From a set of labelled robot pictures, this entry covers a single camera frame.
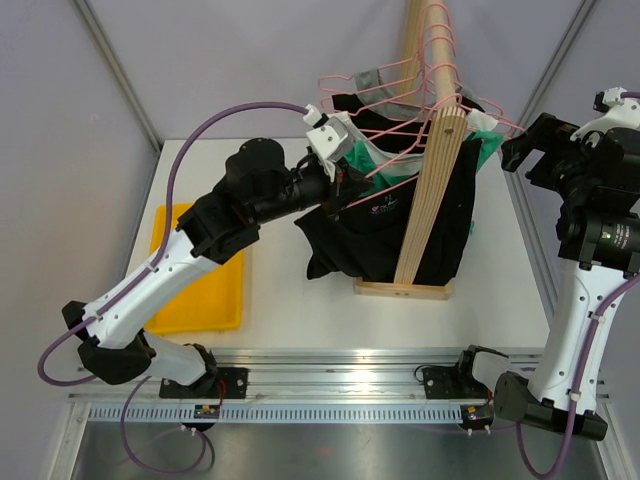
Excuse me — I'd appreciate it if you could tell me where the white tank top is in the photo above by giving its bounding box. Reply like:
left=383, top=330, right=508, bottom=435
left=344, top=110, right=500, bottom=166

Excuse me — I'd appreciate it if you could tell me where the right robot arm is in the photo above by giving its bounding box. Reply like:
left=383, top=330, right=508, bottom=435
left=417, top=113, right=639, bottom=441

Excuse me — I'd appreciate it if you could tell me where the green tank top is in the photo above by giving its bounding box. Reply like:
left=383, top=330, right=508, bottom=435
left=345, top=131, right=504, bottom=196

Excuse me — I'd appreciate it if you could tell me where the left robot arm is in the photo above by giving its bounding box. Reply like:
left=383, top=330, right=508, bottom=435
left=62, top=134, right=373, bottom=397

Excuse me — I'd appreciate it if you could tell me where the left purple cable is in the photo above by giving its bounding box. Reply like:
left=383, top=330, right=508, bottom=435
left=37, top=101, right=314, bottom=476

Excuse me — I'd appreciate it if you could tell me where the wooden hanger rack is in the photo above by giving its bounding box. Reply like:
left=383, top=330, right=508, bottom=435
left=354, top=1, right=467, bottom=300

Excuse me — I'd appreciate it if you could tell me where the right aluminium frame post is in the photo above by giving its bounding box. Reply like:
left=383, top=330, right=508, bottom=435
left=517, top=0, right=600, bottom=126

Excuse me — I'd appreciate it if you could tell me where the aluminium mounting rail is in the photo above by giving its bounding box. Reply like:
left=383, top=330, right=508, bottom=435
left=67, top=347, right=612, bottom=404

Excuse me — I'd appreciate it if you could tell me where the left aluminium frame post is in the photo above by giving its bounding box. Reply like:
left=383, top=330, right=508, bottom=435
left=71, top=0, right=163, bottom=154

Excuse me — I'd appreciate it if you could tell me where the slotted cable duct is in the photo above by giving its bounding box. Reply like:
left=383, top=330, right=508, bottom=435
left=89, top=403, right=462, bottom=424

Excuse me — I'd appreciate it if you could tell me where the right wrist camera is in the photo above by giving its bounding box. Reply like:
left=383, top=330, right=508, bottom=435
left=593, top=87, right=639, bottom=132

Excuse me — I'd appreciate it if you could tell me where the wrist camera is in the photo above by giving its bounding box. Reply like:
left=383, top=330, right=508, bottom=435
left=593, top=87, right=639, bottom=132
left=303, top=104, right=356, bottom=182

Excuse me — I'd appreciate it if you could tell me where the aluminium frame post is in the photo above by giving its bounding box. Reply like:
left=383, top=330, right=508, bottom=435
left=517, top=0, right=600, bottom=126
left=71, top=0, right=163, bottom=154

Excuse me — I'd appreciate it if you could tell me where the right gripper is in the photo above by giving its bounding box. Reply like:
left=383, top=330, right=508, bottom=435
left=501, top=114, right=603, bottom=206

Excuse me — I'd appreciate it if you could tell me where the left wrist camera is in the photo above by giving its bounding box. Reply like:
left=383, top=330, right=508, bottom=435
left=303, top=104, right=356, bottom=182

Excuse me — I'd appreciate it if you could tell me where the grey tank top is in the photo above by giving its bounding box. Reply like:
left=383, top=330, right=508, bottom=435
left=353, top=65, right=476, bottom=120

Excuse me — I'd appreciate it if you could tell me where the yellow plastic tray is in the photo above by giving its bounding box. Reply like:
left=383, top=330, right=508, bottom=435
left=144, top=202, right=246, bottom=335

